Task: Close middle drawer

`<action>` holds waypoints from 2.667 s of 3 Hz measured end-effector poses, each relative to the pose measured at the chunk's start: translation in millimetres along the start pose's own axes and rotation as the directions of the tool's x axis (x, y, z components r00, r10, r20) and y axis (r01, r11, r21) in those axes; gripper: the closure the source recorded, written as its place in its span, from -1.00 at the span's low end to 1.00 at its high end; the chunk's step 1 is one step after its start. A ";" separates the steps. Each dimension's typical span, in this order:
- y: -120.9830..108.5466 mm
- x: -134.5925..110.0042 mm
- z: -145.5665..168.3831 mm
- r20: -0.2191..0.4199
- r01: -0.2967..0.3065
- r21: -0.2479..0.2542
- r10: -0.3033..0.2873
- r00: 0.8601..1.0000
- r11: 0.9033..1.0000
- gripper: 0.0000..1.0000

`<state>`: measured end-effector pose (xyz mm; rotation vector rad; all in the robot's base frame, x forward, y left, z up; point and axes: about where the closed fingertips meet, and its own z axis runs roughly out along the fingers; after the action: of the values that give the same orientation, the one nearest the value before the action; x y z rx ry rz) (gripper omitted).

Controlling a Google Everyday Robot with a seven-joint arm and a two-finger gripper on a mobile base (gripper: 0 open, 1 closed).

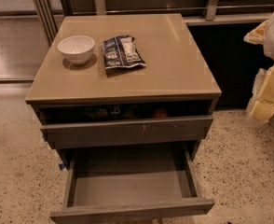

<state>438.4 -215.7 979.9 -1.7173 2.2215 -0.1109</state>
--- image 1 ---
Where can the metal railing frame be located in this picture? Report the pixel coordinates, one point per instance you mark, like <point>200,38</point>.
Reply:
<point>195,12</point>

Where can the orange fruit in drawer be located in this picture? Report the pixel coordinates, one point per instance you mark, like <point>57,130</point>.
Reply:
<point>160,113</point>

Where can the grey top drawer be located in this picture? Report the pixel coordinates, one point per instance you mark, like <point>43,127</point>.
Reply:
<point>66,126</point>

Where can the blue tape piece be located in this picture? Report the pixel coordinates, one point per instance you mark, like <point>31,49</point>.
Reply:
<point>61,166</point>

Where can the white gripper body with foam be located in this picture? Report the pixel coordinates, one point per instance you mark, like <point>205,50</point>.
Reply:
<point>261,106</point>

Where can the dark packet in top drawer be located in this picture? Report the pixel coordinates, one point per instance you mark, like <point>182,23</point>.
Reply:
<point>108,112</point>

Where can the grey drawer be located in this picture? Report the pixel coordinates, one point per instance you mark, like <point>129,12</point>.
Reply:
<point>66,126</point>
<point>130,183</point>

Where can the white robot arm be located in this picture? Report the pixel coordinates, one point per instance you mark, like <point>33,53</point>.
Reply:
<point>260,108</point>

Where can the blue white snack bag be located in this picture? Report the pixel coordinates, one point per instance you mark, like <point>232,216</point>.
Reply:
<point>121,52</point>

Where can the white ceramic bowl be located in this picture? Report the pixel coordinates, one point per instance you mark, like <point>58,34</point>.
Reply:
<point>77,49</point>

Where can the grey drawer cabinet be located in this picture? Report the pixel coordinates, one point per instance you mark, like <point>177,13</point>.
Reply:
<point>175,69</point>

